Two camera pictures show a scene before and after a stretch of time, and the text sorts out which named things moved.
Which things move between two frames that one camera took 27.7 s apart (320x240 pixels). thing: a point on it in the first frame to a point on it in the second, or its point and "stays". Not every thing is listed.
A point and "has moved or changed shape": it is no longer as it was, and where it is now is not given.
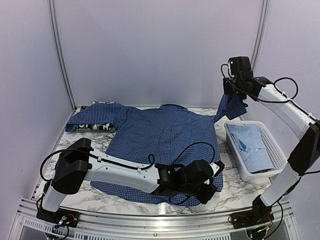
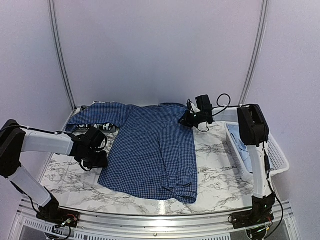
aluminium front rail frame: (26, 226) stays
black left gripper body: (191, 190) to (91, 160)
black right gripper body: (229, 90) to (193, 121)
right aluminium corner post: (260, 38) stays
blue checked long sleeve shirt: (162, 130) has moved or changed shape
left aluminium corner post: (51, 11) stays
